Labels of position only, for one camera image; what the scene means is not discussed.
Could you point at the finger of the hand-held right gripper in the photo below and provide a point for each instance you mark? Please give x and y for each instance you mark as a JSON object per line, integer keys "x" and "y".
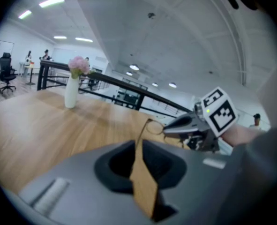
{"x": 187, "y": 119}
{"x": 187, "y": 129}

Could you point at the long ceiling strip light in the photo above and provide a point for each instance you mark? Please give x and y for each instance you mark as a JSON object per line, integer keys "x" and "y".
{"x": 60, "y": 37}
{"x": 25, "y": 14}
{"x": 51, "y": 2}
{"x": 84, "y": 39}

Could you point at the small round yellow table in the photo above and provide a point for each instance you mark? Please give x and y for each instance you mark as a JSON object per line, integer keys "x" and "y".
{"x": 31, "y": 67}

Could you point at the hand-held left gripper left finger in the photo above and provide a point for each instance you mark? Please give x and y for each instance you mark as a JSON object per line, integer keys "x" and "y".
{"x": 82, "y": 196}

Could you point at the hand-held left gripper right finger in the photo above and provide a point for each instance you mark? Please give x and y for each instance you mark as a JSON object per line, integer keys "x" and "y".
{"x": 199, "y": 184}

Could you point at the white whiteboard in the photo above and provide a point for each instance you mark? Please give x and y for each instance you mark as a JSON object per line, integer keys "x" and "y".
{"x": 2, "y": 49}

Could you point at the black metal railing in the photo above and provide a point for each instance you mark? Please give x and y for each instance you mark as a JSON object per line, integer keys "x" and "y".
{"x": 42, "y": 78}

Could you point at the black mesh office chair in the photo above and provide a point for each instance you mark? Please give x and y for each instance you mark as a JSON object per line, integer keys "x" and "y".
{"x": 7, "y": 71}

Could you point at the person's right forearm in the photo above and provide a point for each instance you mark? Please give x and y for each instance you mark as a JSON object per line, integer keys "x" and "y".
{"x": 239, "y": 135}

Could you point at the round pendant ceiling lamp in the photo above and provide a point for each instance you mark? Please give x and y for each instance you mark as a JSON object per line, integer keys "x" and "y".
{"x": 134, "y": 67}
{"x": 172, "y": 85}
{"x": 154, "y": 84}
{"x": 129, "y": 73}

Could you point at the dark ceiling sensor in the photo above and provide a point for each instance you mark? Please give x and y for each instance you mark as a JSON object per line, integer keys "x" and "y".
{"x": 151, "y": 15}

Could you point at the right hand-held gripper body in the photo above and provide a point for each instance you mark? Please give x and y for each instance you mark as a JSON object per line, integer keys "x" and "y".
{"x": 220, "y": 116}

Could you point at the brown eyeglasses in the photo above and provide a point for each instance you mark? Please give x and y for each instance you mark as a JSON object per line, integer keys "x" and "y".
{"x": 154, "y": 127}

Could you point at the white ceramic vase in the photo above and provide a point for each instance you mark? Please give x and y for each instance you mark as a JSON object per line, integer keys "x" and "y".
{"x": 71, "y": 95}

